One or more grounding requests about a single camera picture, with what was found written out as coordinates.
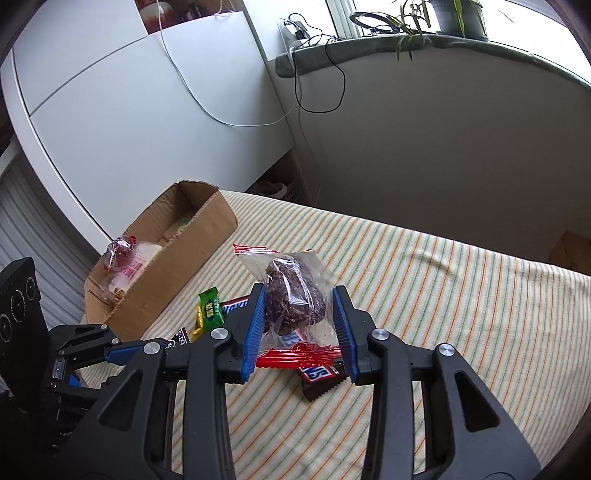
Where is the Snickers bar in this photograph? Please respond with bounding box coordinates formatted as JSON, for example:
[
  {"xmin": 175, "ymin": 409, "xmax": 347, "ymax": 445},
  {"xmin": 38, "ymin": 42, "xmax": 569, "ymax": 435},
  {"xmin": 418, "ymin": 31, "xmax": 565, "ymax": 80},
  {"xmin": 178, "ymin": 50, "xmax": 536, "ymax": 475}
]
[
  {"xmin": 221, "ymin": 296, "xmax": 249, "ymax": 318},
  {"xmin": 297, "ymin": 361, "xmax": 348, "ymax": 402}
]

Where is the dried fruit bag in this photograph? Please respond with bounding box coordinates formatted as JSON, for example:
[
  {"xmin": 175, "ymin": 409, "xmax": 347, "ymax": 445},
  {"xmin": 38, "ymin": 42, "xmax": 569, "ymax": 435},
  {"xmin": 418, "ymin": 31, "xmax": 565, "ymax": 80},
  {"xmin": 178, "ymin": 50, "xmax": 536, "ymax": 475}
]
[
  {"xmin": 233, "ymin": 244, "xmax": 341, "ymax": 370},
  {"xmin": 103, "ymin": 235, "xmax": 137, "ymax": 273}
]

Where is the green candy bag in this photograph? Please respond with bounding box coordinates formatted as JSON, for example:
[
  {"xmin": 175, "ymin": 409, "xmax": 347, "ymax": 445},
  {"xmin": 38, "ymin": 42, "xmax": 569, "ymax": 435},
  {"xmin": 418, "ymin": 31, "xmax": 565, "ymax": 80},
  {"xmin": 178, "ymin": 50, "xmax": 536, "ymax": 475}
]
[{"xmin": 198, "ymin": 287, "xmax": 224, "ymax": 331}]

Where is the small black candy packet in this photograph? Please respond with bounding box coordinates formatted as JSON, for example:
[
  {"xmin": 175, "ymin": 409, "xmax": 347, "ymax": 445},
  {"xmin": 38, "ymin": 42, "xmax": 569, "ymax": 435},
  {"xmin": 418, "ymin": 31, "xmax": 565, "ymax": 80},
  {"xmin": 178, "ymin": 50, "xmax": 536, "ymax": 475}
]
[{"xmin": 171, "ymin": 327, "xmax": 190, "ymax": 347}]

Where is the packaged sliced bread loaf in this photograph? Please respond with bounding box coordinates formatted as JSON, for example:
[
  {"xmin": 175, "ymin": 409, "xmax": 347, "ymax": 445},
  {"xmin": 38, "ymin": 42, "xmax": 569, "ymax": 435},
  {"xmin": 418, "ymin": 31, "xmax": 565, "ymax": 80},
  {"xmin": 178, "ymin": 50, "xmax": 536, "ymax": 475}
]
[{"xmin": 101, "ymin": 242, "xmax": 162, "ymax": 306}]

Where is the cardboard box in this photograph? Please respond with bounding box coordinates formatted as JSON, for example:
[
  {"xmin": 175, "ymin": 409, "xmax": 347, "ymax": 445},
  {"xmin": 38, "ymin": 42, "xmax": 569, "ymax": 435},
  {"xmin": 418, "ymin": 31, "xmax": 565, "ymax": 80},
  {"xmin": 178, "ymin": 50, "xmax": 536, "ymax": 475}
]
[{"xmin": 84, "ymin": 180, "xmax": 238, "ymax": 341}]

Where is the yellow candy bag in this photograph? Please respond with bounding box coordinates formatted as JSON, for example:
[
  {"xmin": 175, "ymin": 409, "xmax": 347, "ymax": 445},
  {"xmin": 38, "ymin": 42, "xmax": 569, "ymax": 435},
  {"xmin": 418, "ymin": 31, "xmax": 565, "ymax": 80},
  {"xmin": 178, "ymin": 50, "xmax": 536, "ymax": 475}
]
[{"xmin": 190, "ymin": 303, "xmax": 204, "ymax": 342}]

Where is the striped tablecloth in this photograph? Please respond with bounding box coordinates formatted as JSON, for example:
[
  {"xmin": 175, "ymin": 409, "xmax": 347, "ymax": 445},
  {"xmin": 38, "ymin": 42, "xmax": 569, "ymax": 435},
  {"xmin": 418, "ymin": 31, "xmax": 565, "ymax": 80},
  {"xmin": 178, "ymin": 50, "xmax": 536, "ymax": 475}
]
[{"xmin": 78, "ymin": 188, "xmax": 591, "ymax": 480}]

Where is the white wardrobe cabinet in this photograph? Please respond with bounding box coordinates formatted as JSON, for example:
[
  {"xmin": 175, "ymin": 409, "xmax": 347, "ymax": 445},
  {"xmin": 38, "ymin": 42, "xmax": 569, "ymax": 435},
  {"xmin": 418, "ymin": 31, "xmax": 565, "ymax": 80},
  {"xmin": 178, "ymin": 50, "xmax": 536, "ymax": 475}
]
[{"xmin": 1, "ymin": 1, "xmax": 294, "ymax": 251}]

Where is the white power strip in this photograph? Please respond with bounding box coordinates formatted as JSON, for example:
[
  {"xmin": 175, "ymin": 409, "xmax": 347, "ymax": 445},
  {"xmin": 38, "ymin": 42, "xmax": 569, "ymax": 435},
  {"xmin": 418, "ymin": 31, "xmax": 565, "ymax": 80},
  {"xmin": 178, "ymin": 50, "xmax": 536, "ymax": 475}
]
[{"xmin": 280, "ymin": 19, "xmax": 311, "ymax": 48}]

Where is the potted spider plant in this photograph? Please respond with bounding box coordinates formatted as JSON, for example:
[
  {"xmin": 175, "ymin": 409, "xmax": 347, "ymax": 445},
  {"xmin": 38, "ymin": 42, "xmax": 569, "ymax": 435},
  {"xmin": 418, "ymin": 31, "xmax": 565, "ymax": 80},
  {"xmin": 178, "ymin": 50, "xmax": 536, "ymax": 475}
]
[{"xmin": 386, "ymin": 0, "xmax": 488, "ymax": 60}]

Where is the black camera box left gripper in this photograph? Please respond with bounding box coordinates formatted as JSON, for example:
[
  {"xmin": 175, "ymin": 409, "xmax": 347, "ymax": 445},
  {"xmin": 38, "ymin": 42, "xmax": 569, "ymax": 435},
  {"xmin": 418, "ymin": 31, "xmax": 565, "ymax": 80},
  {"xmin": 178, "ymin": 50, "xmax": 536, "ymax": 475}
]
[{"xmin": 1, "ymin": 257, "xmax": 49, "ymax": 393}]

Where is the white cable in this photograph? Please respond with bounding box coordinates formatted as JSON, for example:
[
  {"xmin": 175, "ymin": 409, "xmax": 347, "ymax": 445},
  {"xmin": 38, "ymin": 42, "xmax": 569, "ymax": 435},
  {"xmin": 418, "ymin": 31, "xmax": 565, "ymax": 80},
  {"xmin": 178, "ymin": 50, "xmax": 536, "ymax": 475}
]
[{"xmin": 154, "ymin": 0, "xmax": 297, "ymax": 128}]

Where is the black cable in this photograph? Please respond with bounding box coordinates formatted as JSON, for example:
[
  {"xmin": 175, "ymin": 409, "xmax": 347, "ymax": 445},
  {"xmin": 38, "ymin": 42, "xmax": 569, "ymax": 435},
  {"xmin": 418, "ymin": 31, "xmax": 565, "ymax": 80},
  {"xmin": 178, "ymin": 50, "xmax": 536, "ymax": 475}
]
[{"xmin": 280, "ymin": 13, "xmax": 348, "ymax": 115}]

